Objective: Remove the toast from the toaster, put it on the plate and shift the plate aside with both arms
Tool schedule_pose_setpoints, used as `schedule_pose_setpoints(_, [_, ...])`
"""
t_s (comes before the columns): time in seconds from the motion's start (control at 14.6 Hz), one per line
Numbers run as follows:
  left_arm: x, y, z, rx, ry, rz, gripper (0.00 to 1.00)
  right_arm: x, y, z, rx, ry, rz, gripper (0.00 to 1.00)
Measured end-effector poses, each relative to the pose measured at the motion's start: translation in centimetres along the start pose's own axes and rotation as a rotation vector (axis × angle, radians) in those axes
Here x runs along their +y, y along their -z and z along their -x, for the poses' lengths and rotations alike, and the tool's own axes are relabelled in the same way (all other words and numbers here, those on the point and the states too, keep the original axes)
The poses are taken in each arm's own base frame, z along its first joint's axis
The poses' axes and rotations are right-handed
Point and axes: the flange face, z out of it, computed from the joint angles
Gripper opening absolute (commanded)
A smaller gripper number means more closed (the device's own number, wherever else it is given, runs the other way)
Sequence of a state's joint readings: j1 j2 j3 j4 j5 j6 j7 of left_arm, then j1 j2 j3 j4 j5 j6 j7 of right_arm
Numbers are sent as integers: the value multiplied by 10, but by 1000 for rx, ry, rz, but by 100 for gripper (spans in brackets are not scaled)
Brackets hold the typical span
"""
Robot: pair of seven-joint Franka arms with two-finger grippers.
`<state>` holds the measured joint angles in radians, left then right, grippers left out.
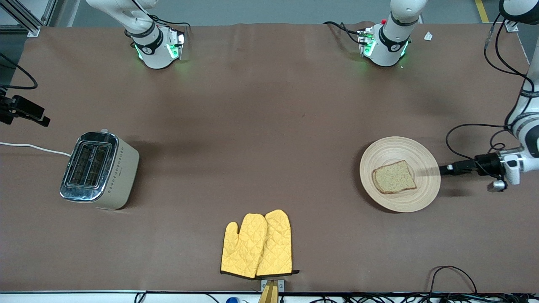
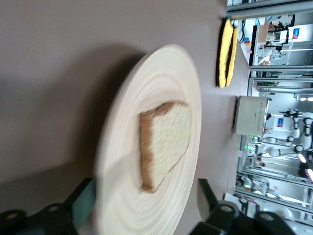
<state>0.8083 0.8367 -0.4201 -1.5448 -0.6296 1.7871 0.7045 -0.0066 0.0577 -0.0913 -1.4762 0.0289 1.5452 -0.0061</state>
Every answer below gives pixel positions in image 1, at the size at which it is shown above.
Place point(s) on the grey metal bracket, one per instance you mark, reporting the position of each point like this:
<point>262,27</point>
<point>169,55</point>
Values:
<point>281,285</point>

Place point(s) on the aluminium frame profile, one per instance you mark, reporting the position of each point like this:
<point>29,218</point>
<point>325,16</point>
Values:
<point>511,26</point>
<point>25,19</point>

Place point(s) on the yellow quilted oven mitt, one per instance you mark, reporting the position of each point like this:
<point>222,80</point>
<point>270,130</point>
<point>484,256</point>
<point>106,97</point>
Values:
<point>278,244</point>
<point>242,252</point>

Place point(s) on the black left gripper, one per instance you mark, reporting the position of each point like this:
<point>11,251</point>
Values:
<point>484,162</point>

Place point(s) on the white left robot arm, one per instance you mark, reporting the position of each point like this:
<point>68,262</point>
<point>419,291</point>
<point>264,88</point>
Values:
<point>387,46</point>

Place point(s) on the round wooden plate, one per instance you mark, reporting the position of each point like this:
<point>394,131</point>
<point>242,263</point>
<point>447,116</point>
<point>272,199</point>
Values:
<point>400,147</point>

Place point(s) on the chrome and cream toaster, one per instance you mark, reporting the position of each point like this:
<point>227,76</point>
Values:
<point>90,168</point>

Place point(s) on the brown table cover sheet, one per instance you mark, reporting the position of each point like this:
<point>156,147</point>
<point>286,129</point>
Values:
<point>252,105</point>

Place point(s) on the toast slice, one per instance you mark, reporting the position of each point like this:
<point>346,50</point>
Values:
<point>393,177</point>

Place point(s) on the small white paper scrap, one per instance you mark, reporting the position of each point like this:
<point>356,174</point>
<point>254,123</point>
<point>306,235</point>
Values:
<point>428,36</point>

